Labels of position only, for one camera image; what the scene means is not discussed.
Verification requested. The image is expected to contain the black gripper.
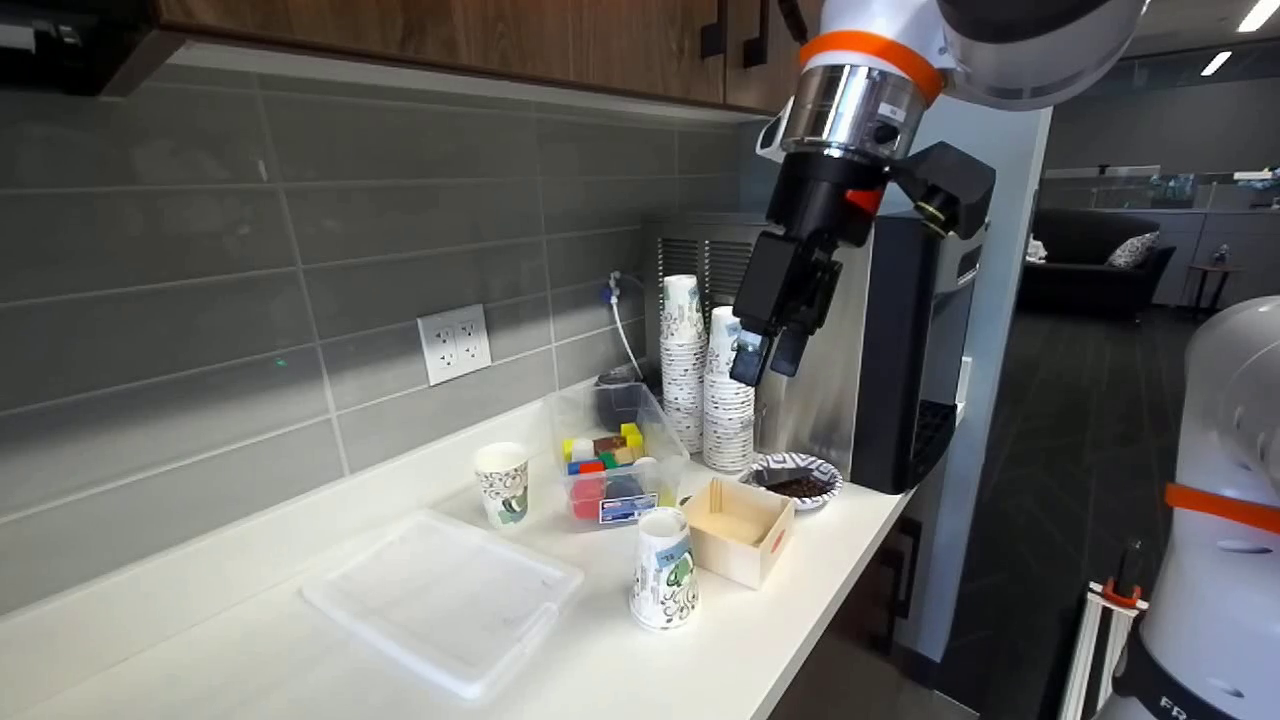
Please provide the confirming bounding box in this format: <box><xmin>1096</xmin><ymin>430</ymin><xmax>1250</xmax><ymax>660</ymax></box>
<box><xmin>732</xmin><ymin>152</ymin><xmax>885</xmax><ymax>390</ymax></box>

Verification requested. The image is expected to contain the wooden cabinet door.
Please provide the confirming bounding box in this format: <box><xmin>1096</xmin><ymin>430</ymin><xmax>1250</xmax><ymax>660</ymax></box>
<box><xmin>157</xmin><ymin>0</ymin><xmax>725</xmax><ymax>103</ymax></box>
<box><xmin>725</xmin><ymin>0</ymin><xmax>820</xmax><ymax>111</ymax></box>

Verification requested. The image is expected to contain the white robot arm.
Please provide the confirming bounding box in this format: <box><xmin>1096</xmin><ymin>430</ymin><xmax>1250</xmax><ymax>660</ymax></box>
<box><xmin>732</xmin><ymin>0</ymin><xmax>1280</xmax><ymax>720</ymax></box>

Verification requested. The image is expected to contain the short paper cup stack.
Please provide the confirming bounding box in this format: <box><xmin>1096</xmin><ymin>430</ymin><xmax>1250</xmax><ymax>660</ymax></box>
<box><xmin>700</xmin><ymin>305</ymin><xmax>757</xmax><ymax>472</ymax></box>

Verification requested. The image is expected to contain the tall paper cup stack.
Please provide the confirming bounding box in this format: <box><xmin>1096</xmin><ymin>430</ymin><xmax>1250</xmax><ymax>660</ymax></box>
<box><xmin>661</xmin><ymin>273</ymin><xmax>703</xmax><ymax>453</ymax></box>

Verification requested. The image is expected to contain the steel black coffee machine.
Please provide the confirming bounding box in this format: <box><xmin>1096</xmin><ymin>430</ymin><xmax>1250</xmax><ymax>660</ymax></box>
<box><xmin>757</xmin><ymin>211</ymin><xmax>983</xmax><ymax>492</ymax></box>

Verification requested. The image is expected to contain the patterned bowl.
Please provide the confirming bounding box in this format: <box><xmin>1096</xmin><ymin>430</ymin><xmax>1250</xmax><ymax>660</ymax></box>
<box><xmin>744</xmin><ymin>453</ymin><xmax>839</xmax><ymax>511</ymax></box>

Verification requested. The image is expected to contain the small wooden box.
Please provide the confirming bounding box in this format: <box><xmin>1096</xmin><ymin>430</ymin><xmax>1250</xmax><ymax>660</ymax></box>
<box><xmin>685</xmin><ymin>481</ymin><xmax>792</xmax><ymax>590</ymax></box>

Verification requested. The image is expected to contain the clear box of blocks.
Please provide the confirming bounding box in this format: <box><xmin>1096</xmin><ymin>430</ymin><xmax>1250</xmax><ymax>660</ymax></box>
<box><xmin>550</xmin><ymin>386</ymin><xmax>687</xmax><ymax>529</ymax></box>

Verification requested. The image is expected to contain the paper cup near edge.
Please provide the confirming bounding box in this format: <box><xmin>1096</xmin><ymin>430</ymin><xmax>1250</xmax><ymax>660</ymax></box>
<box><xmin>628</xmin><ymin>509</ymin><xmax>700</xmax><ymax>634</ymax></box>

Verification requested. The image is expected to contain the dark sofa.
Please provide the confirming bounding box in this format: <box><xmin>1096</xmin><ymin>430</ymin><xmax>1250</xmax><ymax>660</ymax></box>
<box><xmin>1016</xmin><ymin>208</ymin><xmax>1174</xmax><ymax>321</ymax></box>

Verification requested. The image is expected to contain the white sofa pillow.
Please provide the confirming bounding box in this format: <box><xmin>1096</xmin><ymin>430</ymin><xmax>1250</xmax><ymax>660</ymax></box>
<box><xmin>1109</xmin><ymin>234</ymin><xmax>1160</xmax><ymax>268</ymax></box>

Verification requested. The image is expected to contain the clear plastic lid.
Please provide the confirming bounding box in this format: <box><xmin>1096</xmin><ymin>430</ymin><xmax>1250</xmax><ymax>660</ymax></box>
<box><xmin>300</xmin><ymin>516</ymin><xmax>586</xmax><ymax>704</ymax></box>

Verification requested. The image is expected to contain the white red-tipped stand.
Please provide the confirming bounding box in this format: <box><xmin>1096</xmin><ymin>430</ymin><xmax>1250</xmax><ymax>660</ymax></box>
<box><xmin>1055</xmin><ymin>539</ymin><xmax>1148</xmax><ymax>720</ymax></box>

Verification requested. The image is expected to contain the white cable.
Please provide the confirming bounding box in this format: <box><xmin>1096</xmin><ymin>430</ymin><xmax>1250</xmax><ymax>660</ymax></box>
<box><xmin>606</xmin><ymin>268</ymin><xmax>648</xmax><ymax>386</ymax></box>

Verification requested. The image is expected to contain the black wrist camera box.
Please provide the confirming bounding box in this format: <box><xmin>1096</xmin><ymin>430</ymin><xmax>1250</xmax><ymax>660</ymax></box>
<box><xmin>894</xmin><ymin>145</ymin><xmax>997</xmax><ymax>240</ymax></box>

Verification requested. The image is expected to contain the paper cup near wall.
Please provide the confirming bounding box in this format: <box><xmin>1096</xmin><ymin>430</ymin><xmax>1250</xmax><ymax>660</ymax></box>
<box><xmin>473</xmin><ymin>442</ymin><xmax>531</xmax><ymax>529</ymax></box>

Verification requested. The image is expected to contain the black right door handle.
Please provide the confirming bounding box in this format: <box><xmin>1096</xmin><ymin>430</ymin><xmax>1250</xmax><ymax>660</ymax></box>
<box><xmin>739</xmin><ymin>0</ymin><xmax>768</xmax><ymax>68</ymax></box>

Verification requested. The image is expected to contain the white wall outlet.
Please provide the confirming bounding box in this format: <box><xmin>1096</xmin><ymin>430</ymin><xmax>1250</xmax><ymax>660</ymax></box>
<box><xmin>416</xmin><ymin>305</ymin><xmax>491</xmax><ymax>386</ymax></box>

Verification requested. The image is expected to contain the black cabinet door handle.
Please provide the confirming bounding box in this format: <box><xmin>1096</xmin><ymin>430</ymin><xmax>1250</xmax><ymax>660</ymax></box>
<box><xmin>700</xmin><ymin>0</ymin><xmax>727</xmax><ymax>60</ymax></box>

